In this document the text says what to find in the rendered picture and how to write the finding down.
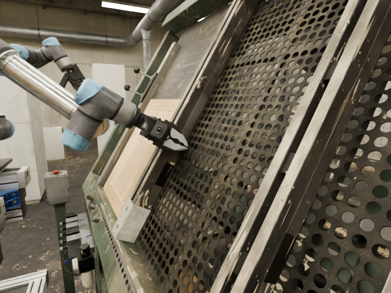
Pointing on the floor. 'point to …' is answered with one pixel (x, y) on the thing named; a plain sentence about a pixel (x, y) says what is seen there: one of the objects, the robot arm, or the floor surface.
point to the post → (60, 210)
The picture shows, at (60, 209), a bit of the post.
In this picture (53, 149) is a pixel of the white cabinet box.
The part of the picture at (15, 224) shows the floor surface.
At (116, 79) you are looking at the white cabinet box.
